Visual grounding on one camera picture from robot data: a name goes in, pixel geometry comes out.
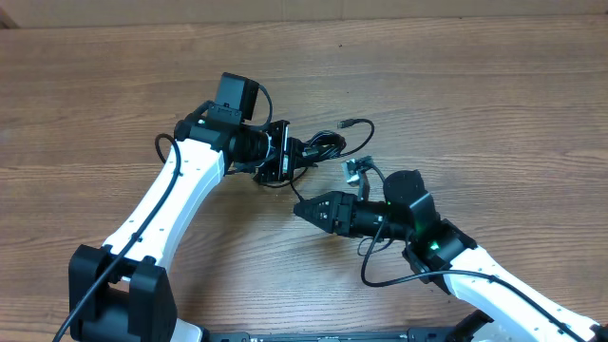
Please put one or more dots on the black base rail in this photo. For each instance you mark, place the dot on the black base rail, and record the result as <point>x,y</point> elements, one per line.
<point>419,334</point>

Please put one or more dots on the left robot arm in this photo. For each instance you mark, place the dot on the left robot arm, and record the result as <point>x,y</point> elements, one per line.
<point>120,291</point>

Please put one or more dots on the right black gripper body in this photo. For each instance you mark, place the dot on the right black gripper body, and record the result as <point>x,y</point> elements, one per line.
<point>361,218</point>

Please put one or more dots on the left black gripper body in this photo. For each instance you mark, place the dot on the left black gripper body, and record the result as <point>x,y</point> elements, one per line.
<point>282,149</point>

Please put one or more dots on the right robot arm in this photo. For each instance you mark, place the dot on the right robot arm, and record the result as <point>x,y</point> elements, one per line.
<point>438,252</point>

